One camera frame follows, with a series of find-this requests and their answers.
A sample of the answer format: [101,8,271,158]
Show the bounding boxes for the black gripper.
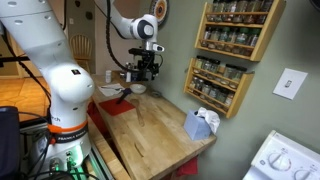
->
[136,54,161,82]

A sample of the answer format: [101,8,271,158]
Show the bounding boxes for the thyme spice bottle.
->
[209,84,220,104]

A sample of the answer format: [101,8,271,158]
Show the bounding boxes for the black lid spice jar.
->
[227,0,238,24]
[259,0,274,25]
[212,0,221,22]
[245,0,263,25]
[209,27,222,50]
[219,0,230,23]
[194,55,205,74]
[189,76,198,93]
[195,78,205,96]
[235,0,249,24]
[222,63,238,85]
[202,26,213,48]
[227,28,239,53]
[233,65,248,88]
[216,88,229,107]
[202,58,213,76]
[209,59,221,79]
[223,92,236,111]

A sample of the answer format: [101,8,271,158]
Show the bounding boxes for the Herbs from Provence bottle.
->
[201,81,213,100]

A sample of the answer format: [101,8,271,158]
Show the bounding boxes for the green lid spice jar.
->
[234,28,250,55]
[246,29,262,57]
[218,27,231,52]

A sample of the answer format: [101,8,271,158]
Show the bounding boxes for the wooden spice rack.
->
[183,57,255,119]
[194,0,287,63]

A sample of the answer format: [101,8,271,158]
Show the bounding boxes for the white ceramic bowl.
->
[129,83,148,95]

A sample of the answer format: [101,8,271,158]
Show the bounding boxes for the small metal lid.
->
[149,90,163,99]

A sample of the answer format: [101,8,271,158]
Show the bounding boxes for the steel and white grinder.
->
[125,63,132,83]

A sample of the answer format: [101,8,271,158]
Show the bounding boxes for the wooden spoon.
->
[129,98,146,128]

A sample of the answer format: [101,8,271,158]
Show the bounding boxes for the metal spoon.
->
[100,85,123,91]

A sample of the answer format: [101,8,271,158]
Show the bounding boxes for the white shaker canister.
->
[105,69,113,84]

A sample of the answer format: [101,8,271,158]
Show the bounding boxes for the white paper napkin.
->
[98,83,125,98]

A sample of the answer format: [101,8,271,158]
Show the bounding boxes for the red silicone mat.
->
[98,97,137,117]

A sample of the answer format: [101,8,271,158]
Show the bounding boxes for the red cloth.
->
[174,156,199,178]
[87,101,108,134]

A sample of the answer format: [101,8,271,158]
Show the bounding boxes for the blue tissue box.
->
[183,109,214,142]

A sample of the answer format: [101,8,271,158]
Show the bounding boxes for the wooden chair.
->
[69,33,94,73]

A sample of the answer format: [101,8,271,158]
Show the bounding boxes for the white tissue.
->
[195,107,221,134]

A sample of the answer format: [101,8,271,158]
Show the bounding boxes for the white stove knob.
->
[293,168,314,180]
[268,151,292,172]

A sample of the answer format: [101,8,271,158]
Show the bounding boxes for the dark blue bag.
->
[0,105,21,180]

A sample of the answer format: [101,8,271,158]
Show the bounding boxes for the white stove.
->
[243,129,320,180]

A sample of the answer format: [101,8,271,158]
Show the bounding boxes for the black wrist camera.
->
[128,48,156,57]

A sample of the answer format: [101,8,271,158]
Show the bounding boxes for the black handled spatula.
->
[115,87,132,105]

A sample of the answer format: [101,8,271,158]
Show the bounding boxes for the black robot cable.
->
[105,0,134,73]

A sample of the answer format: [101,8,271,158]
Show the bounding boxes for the round patterned wall plate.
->
[148,0,170,27]

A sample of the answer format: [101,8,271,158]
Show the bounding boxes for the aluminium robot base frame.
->
[19,123,116,180]

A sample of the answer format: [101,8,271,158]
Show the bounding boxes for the white light switch plate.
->
[272,67,309,101]

